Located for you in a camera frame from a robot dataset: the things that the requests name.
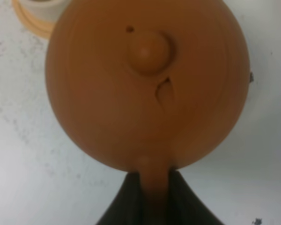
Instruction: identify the far white teacup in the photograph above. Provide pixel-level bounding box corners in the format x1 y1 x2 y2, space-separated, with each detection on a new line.
19 0 71 8

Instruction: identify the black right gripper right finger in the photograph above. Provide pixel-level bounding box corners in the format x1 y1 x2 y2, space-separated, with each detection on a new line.
169 170 222 225

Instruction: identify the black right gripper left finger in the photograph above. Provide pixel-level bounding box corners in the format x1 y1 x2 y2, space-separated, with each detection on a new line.
97 172 147 225

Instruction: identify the far orange coaster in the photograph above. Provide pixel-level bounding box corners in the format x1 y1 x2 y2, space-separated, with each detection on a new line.
12 0 55 39

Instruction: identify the brown clay teapot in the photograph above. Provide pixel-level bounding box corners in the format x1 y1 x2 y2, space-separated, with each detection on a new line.
45 0 250 225

